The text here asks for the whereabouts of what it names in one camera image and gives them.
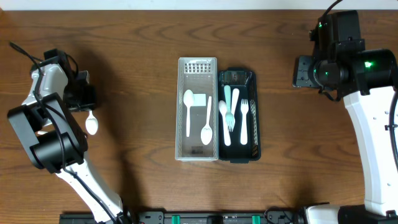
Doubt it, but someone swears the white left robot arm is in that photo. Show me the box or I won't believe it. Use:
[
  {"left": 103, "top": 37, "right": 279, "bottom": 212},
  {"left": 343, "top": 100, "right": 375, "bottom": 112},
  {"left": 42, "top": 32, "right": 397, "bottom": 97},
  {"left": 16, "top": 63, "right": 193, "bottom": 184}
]
[{"left": 7, "top": 60, "right": 130, "bottom": 223}]

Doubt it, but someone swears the white plastic spoon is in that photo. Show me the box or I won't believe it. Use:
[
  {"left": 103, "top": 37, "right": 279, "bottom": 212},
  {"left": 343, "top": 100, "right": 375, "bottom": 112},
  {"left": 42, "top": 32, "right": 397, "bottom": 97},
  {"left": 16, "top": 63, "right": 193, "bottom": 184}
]
[
  {"left": 201, "top": 96, "right": 212, "bottom": 145},
  {"left": 218, "top": 100, "right": 231, "bottom": 146},
  {"left": 85, "top": 110, "right": 99, "bottom": 135},
  {"left": 183, "top": 90, "right": 195, "bottom": 137}
]

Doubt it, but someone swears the white plastic fork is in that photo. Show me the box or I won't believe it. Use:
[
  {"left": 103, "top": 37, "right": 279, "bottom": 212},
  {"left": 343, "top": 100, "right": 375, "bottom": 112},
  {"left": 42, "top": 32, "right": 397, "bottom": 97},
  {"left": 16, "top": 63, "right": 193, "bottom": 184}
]
[
  {"left": 224, "top": 85, "right": 234, "bottom": 132},
  {"left": 231, "top": 88, "right": 239, "bottom": 118},
  {"left": 240, "top": 99, "right": 249, "bottom": 145}
]

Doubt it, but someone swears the dark green plastic basket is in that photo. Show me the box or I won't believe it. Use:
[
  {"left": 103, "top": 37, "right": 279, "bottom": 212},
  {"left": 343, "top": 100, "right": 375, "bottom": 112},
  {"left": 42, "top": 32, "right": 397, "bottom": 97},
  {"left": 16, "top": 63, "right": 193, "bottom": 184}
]
[{"left": 218, "top": 67, "right": 261, "bottom": 164}]

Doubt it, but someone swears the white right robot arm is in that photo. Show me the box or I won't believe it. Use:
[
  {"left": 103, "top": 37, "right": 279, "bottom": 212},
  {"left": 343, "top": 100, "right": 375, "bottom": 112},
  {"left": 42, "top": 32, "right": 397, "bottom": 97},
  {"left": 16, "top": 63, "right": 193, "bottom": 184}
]
[{"left": 293, "top": 49, "right": 397, "bottom": 223}]

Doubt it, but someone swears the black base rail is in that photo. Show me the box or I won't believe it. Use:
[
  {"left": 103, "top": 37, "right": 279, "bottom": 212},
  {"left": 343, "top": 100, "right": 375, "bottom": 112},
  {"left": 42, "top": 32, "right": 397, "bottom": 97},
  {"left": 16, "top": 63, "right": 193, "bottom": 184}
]
[{"left": 58, "top": 206, "right": 307, "bottom": 224}]

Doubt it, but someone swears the clear perforated plastic basket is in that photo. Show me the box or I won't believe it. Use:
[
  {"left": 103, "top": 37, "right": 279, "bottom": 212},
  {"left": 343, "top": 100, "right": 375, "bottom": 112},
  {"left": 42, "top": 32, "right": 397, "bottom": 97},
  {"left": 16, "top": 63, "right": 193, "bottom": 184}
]
[{"left": 175, "top": 57, "right": 218, "bottom": 162}]

